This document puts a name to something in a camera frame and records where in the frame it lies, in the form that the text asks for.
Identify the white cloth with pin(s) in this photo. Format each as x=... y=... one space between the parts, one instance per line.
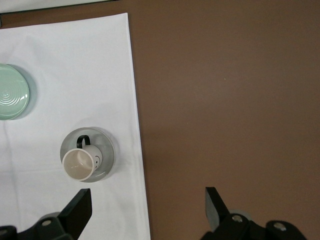
x=62 y=75

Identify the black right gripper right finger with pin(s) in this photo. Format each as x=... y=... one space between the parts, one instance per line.
x=215 y=210

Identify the gray ceramic plate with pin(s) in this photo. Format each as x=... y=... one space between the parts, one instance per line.
x=106 y=160

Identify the green ceramic plate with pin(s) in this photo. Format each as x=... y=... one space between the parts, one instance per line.
x=10 y=95

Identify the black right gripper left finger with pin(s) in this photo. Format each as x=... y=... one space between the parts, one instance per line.
x=78 y=210

